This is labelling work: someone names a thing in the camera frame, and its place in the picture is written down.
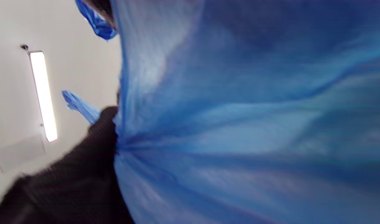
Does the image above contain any person's right hand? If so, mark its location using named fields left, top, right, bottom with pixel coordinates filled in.
left=84, top=0, right=116, bottom=29

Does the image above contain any person's left hand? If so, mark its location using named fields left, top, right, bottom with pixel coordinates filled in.
left=0, top=106, right=135, bottom=224

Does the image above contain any blue plastic bag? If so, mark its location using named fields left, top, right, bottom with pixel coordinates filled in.
left=62, top=0, right=380, bottom=224

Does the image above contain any white ceiling access panel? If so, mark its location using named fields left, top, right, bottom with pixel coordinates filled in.
left=0, top=134, right=48, bottom=173

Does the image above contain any long ceiling light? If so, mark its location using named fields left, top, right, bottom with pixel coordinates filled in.
left=28, top=50, right=58, bottom=142

